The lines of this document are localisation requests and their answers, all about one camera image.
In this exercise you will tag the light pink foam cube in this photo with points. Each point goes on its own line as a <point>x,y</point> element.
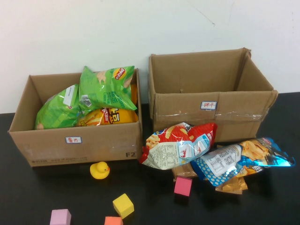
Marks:
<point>60,218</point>

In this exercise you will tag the yellow foam cube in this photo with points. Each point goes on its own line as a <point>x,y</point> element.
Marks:
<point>123,206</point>

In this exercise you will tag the tall taped cardboard box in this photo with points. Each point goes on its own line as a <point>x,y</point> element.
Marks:
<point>187,112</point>

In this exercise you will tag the red shrimp stick bag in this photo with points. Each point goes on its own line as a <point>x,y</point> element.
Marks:
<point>173,147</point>

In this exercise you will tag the blue chip bag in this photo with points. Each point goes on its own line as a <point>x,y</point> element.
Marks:
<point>225,161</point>

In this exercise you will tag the orange foam cube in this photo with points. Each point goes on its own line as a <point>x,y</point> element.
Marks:
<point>113,221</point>

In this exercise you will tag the green Lay's chip bag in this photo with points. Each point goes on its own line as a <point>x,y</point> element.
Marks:
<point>105,91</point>

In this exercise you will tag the cardboard box with F2 print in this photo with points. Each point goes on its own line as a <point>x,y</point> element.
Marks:
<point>70,145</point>

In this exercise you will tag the golden brown snack packet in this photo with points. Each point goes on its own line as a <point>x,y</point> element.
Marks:
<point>232,186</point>

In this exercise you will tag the magenta foam cube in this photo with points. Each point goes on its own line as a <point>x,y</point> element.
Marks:
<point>183,186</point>

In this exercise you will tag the green chip bag white label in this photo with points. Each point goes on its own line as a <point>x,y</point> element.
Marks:
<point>56,112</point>

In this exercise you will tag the yellow rubber duck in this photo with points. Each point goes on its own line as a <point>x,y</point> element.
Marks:
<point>99,171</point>

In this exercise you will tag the yellow chip bag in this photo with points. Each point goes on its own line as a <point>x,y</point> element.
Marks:
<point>114,118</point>

